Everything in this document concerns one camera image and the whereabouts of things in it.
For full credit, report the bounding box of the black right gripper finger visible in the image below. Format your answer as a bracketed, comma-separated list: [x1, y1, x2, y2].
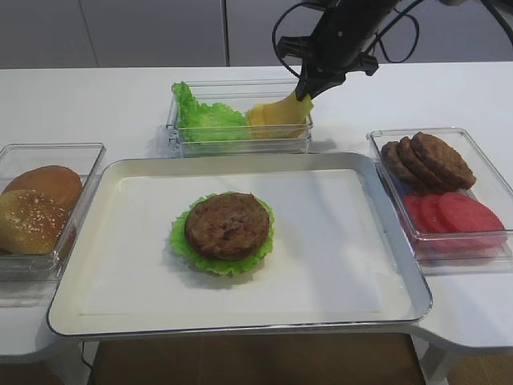
[309, 72, 346, 99]

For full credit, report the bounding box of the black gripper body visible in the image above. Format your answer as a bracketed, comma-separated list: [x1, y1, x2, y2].
[278, 0, 397, 75]

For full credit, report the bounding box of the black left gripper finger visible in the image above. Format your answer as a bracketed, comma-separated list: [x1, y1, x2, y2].
[295, 63, 320, 99]

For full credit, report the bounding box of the yellow cheese slice stack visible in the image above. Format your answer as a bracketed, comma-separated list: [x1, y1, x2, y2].
[246, 104, 307, 140]

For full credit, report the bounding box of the clear bin lettuce and cheese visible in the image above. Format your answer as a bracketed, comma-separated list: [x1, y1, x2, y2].
[167, 79, 313, 157]

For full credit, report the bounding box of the green lettuce in bin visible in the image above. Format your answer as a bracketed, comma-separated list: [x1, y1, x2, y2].
[172, 82, 249, 142]

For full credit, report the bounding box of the green lettuce leaf under patty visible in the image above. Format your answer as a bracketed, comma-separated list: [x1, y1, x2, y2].
[169, 193, 275, 276]

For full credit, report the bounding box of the rear brown patty in bin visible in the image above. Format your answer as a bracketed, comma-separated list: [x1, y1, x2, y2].
[381, 141, 430, 194]

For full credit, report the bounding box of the brown patty in bin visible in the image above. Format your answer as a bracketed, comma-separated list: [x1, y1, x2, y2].
[410, 132, 476, 189]
[398, 136, 446, 193]
[381, 141, 430, 194]

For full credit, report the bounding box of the middle brown patty in bin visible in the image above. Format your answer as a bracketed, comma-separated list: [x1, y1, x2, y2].
[398, 136, 446, 193]

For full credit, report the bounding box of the brown patty on tray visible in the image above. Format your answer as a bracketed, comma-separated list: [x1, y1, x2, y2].
[184, 192, 271, 261]

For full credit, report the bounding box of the front brown patty in bin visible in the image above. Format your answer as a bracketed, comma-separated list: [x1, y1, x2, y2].
[410, 132, 476, 189]

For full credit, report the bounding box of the middle red tomato slice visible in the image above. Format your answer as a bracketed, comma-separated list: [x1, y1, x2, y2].
[420, 194, 450, 233]

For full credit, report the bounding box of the red tomato slice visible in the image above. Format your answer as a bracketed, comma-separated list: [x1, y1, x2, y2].
[420, 194, 450, 233]
[403, 195, 428, 233]
[438, 192, 505, 232]

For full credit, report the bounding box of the rear red tomato slice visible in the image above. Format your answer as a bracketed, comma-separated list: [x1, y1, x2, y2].
[403, 195, 428, 233]

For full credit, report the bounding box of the silver metal tray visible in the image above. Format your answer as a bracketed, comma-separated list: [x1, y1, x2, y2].
[47, 152, 432, 338]

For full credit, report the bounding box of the clear bin patties and tomato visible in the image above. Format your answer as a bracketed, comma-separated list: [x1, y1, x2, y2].
[367, 128, 512, 274]

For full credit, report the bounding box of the front red tomato slice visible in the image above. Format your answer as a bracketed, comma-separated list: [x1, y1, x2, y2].
[438, 192, 505, 232]

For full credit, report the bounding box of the plain orange bun bottom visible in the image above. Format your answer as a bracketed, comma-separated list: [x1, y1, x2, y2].
[2, 165, 83, 211]

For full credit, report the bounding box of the clear bin with buns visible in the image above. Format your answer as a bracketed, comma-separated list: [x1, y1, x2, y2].
[1, 143, 106, 279]

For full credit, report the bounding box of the sesame bun top right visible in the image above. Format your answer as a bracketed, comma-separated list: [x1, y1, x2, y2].
[1, 190, 70, 255]

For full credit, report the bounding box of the black cable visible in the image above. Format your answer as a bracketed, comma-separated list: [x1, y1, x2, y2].
[272, 0, 513, 81]

